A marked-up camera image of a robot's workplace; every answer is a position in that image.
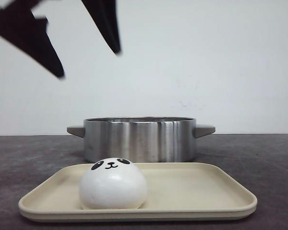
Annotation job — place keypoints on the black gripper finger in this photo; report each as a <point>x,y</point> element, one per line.
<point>103,13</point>
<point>21,28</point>

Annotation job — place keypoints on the panda bun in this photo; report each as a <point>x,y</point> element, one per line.
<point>113,183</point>

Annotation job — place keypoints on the stainless steel steamer pot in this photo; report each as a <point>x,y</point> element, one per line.
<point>141,139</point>

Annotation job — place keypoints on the cream rectangular tray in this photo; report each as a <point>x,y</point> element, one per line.
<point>187,191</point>

